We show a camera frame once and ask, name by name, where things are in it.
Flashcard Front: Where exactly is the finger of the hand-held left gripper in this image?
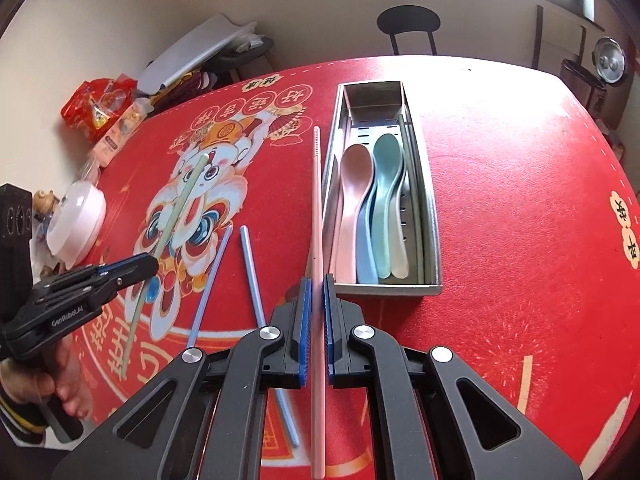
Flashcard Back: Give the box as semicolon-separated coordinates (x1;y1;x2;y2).
30;258;161;321
32;254;156;297

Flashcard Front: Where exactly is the grey spoon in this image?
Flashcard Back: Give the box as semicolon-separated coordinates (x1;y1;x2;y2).
389;175;411;281

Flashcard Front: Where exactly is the green spoon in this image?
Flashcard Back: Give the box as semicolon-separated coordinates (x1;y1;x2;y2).
372;132;406;281

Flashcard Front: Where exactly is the pink chopstick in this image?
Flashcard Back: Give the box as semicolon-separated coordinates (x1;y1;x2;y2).
327;200;343;273
310;126;328;480

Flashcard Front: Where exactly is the person's left hand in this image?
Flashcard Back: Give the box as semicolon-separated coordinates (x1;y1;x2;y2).
0;341;96;420

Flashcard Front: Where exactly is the grey board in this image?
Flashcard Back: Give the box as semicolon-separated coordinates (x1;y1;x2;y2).
136;14;258;92

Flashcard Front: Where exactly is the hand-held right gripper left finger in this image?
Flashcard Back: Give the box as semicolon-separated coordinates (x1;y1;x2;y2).
50;276;313;480

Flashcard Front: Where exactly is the round silver fan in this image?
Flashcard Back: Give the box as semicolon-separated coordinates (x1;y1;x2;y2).
592;36;627;83

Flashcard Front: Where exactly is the blue spoon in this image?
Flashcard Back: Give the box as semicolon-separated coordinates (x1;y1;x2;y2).
356;185;381;285

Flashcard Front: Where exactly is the brown figurine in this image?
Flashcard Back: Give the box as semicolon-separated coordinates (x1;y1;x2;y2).
32;189;56;221

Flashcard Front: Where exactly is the stainless steel utensil tray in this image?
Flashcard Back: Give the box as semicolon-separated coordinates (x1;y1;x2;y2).
320;80;445;298

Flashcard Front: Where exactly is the white lidded bowl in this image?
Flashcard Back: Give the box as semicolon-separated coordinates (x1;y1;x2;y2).
46;180;107;261

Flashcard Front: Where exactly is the pink spoon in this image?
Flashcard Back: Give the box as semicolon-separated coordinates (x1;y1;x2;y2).
334;143;375;285

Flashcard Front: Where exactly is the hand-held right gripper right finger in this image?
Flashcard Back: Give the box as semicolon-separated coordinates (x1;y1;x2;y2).
322;274;583;480

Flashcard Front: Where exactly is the red snack bag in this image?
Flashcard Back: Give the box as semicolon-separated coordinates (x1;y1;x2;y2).
60;77;138;143

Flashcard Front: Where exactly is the black round chair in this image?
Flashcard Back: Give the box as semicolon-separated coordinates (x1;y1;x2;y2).
376;5;442;57

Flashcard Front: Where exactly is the dark wooden side table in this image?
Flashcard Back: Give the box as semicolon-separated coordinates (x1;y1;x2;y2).
560;59;626;126

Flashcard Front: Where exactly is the pink labelled bottle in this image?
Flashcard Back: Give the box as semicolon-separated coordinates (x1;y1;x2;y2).
95;100;151;168

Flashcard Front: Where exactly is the dark wooden chair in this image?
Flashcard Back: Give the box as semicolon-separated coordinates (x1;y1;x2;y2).
532;5;591;71

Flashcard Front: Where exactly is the dark striped cloth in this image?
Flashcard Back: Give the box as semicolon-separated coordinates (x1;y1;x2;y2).
150;70;221;111

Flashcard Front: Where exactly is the blue chopstick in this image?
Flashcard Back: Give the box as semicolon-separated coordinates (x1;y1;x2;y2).
240;226;301;447
187;225;234;348

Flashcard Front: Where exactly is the green chopstick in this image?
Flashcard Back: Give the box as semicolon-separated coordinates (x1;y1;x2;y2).
120;154;207;378
400;115;426;283

